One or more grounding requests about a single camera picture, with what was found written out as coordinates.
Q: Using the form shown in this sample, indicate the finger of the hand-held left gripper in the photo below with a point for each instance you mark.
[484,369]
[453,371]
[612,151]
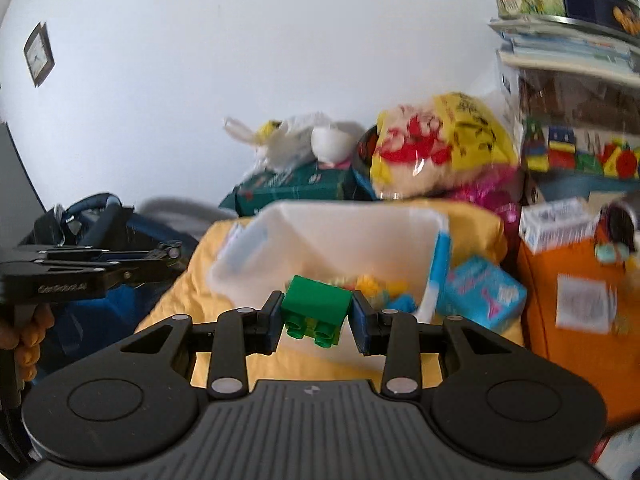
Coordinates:
[145,270]
[75,255]

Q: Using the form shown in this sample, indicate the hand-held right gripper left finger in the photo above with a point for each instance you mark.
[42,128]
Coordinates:
[274,320]

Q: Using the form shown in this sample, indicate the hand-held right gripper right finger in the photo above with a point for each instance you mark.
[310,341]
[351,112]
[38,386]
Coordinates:
[360,325]

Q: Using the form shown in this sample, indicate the yellow brick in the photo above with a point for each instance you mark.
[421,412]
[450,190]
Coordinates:
[367,285]
[395,287]

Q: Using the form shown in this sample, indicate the green brick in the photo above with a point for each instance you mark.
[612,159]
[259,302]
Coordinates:
[315,305]

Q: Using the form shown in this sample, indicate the light blue block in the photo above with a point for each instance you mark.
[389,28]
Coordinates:
[402,304]

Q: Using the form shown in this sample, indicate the white plastic bin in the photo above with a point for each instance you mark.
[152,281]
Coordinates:
[325,235]

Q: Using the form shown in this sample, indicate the person's left hand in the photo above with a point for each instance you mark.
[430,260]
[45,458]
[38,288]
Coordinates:
[37,330]

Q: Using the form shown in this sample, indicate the yellow blanket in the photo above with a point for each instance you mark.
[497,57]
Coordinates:
[170,305]

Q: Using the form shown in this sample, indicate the dark blue mesh bag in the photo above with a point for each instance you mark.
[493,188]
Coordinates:
[125,310]

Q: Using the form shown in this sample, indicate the teal cardboard box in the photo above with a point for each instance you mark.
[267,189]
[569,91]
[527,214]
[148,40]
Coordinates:
[480,295]

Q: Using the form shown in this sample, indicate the dark green carton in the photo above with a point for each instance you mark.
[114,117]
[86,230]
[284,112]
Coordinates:
[290,187]

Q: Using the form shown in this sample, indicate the dark round container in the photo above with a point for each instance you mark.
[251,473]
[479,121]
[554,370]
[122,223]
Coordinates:
[365,152]

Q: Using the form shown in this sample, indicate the white plastic bag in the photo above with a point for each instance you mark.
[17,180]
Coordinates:
[285,145]

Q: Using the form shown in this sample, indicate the pink plastic bag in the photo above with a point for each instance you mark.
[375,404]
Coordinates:
[485,195]

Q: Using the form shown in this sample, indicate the yellow and red snack bag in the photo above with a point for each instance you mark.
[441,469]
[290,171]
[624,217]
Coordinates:
[440,150]

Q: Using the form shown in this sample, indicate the orange box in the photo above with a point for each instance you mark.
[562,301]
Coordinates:
[550,360]

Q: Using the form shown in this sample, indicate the white and blue carton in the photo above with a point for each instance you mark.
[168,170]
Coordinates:
[557,225]

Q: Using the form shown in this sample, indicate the colourful toy puzzle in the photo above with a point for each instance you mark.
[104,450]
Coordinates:
[575,152]

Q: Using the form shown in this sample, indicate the black hair dryer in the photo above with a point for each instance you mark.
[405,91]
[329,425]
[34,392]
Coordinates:
[620,227]

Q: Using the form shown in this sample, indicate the clear plastic box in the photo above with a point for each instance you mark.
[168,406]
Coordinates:
[575,97]

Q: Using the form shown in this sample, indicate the stack of books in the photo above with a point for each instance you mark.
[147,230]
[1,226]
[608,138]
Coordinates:
[565,52]

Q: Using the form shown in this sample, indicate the framed wall clock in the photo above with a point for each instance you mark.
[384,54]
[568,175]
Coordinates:
[38,55]

